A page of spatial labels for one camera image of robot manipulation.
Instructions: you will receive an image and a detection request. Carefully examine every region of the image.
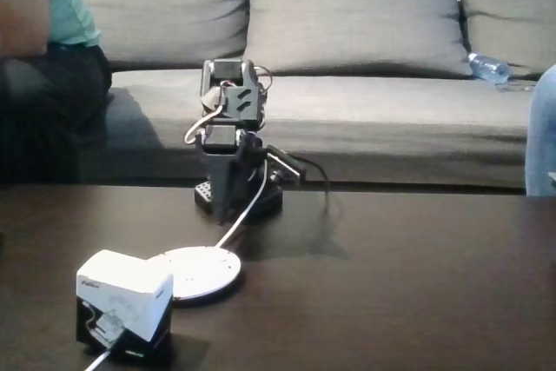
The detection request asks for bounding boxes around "pale servo wire loop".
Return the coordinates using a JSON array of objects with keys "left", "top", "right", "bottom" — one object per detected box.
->
[{"left": 184, "top": 83, "right": 229, "bottom": 146}]

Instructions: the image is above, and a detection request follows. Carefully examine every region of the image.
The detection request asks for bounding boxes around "white cable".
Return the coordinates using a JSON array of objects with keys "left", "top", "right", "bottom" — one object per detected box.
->
[{"left": 80, "top": 161, "right": 268, "bottom": 371}]

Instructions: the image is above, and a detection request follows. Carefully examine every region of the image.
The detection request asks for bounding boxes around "grey sofa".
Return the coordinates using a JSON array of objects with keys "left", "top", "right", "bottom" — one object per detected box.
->
[{"left": 69, "top": 69, "right": 544, "bottom": 194}]

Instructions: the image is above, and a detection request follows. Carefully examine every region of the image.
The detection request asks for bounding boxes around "black camera box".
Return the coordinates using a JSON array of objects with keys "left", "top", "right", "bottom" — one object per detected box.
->
[{"left": 263, "top": 143, "right": 307, "bottom": 185}]

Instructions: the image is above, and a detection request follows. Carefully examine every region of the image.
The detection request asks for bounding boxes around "black cable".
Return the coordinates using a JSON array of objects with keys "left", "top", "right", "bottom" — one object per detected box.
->
[{"left": 297, "top": 154, "right": 334, "bottom": 220}]

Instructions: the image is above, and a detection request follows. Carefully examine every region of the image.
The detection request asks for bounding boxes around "clear plastic water bottle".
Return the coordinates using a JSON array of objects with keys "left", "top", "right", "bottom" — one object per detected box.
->
[{"left": 467, "top": 51, "right": 512, "bottom": 84}]

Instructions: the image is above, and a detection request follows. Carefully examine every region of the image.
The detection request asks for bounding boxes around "grey sofa back cushion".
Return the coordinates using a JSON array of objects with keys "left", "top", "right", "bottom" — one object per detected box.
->
[
  {"left": 242, "top": 0, "right": 473, "bottom": 79},
  {"left": 459, "top": 0, "right": 556, "bottom": 81},
  {"left": 64, "top": 0, "right": 253, "bottom": 72}
]

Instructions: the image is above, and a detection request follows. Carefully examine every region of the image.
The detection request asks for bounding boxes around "round cartoon print plate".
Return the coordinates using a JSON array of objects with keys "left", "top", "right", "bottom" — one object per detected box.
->
[{"left": 149, "top": 247, "right": 242, "bottom": 302}]

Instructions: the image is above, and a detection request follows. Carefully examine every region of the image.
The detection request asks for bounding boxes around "white and black servo box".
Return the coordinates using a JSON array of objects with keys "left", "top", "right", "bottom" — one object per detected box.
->
[{"left": 76, "top": 248, "right": 175, "bottom": 361}]

